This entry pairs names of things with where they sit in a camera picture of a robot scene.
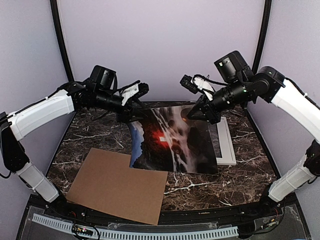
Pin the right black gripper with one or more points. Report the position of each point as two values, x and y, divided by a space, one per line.
209 112

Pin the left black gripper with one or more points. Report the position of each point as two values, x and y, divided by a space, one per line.
126 115

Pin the clear acrylic sheet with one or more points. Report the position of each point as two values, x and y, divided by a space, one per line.
214 135

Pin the dark landscape photo print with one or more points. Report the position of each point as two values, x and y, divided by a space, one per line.
167 140

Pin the white picture frame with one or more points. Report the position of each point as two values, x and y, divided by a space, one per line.
226 142

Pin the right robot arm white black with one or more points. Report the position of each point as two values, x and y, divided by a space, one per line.
241 86

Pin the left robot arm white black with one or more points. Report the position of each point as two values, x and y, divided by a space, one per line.
99 91

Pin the brown cardboard backing board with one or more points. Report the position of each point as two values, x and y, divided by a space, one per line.
106 183

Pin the small green circuit board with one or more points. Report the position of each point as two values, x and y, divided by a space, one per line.
81 230

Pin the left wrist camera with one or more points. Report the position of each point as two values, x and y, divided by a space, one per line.
135 90

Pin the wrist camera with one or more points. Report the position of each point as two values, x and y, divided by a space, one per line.
135 90
198 84

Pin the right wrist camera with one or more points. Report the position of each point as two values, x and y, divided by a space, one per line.
198 84

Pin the right black corner post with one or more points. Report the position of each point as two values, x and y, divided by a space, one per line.
262 35

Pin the black corner post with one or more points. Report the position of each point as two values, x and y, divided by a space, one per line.
262 35
60 39

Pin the black front rail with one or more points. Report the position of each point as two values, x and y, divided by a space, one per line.
241 214

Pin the white slotted cable duct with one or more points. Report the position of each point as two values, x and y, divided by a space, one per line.
136 232

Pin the left black corner post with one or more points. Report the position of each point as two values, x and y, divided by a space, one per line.
60 39

